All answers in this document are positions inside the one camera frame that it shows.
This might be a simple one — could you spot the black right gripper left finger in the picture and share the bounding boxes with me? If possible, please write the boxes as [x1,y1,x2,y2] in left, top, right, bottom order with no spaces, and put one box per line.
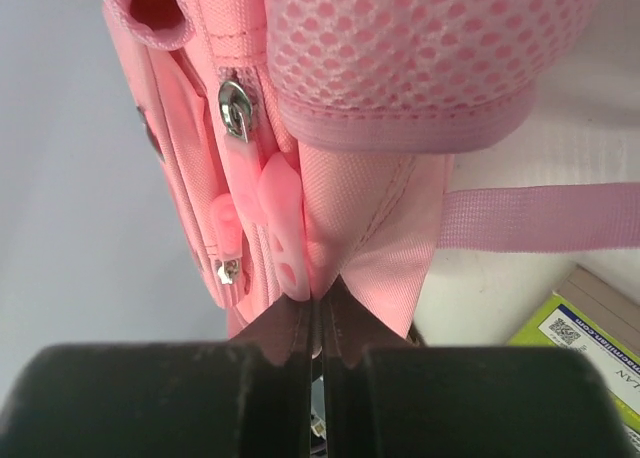
[1,297,311,457]

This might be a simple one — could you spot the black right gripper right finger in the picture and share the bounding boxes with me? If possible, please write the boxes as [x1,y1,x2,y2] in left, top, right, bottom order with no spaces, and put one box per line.
[320,281,635,457]

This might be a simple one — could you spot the green comic paperback book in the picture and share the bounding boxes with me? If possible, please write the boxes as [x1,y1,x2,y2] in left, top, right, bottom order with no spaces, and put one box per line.
[509,267,639,433]

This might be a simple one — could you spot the pink student backpack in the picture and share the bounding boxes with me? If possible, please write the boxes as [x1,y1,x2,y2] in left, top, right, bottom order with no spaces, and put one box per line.
[102,0,639,336]

